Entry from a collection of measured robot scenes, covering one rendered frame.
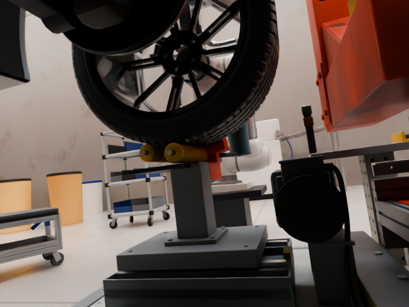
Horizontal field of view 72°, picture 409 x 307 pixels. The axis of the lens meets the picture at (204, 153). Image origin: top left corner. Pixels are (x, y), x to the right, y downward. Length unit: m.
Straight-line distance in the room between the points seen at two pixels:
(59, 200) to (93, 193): 1.21
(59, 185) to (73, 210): 0.38
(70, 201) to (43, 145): 2.79
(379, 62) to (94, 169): 5.67
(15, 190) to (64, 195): 0.64
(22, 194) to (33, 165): 2.53
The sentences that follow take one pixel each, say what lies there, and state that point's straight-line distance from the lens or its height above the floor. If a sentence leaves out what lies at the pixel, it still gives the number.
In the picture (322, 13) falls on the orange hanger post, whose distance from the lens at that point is 1.11.
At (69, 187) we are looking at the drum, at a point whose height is 0.49.
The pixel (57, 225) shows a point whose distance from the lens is 1.91.
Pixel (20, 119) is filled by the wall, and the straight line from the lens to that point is 7.31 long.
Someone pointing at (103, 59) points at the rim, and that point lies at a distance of 1.04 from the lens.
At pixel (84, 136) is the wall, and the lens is 6.11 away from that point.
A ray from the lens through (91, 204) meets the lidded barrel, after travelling 5.32.
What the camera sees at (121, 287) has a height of 0.15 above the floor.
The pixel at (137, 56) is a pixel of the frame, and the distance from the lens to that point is 1.26.
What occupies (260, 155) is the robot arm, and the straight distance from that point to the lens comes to 1.80.
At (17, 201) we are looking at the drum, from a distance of 4.46.
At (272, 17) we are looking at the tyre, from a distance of 0.83.
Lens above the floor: 0.41
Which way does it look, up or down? 5 degrees up
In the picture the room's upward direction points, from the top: 7 degrees counter-clockwise
